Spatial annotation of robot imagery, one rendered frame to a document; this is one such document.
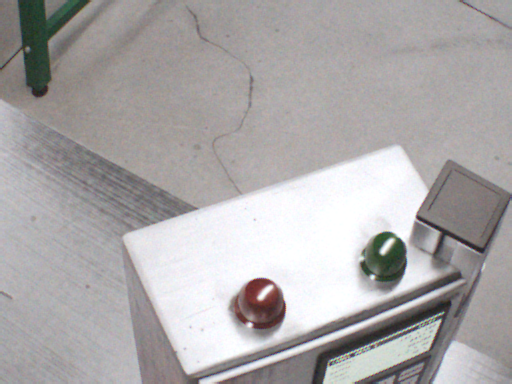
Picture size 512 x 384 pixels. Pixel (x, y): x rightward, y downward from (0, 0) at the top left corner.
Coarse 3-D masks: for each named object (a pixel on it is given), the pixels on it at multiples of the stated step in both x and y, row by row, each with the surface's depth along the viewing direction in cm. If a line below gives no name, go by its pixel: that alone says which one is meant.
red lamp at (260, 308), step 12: (240, 288) 54; (252, 288) 53; (264, 288) 53; (276, 288) 53; (240, 300) 53; (252, 300) 53; (264, 300) 53; (276, 300) 53; (240, 312) 54; (252, 312) 53; (264, 312) 53; (276, 312) 53; (240, 324) 54; (252, 324) 54; (264, 324) 54; (276, 324) 54
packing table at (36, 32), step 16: (32, 0) 227; (80, 0) 250; (32, 16) 231; (64, 16) 247; (32, 32) 236; (48, 32) 244; (32, 48) 241; (48, 48) 246; (32, 64) 246; (48, 64) 250; (32, 80) 251; (48, 80) 254
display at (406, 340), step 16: (448, 304) 57; (416, 320) 57; (432, 320) 58; (368, 336) 56; (384, 336) 57; (400, 336) 57; (416, 336) 59; (432, 336) 60; (336, 352) 56; (352, 352) 56; (368, 352) 57; (384, 352) 58; (400, 352) 59; (416, 352) 61; (320, 368) 56; (336, 368) 57; (352, 368) 58; (368, 368) 59; (384, 368) 60
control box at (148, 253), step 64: (256, 192) 59; (320, 192) 59; (384, 192) 60; (128, 256) 57; (192, 256) 57; (256, 256) 57; (320, 256) 57; (448, 256) 57; (192, 320) 54; (320, 320) 55; (384, 320) 56; (448, 320) 60
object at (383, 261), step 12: (372, 240) 55; (384, 240) 55; (396, 240) 55; (372, 252) 55; (384, 252) 55; (396, 252) 55; (360, 264) 56; (372, 264) 55; (384, 264) 55; (396, 264) 55; (372, 276) 56; (384, 276) 56; (396, 276) 56
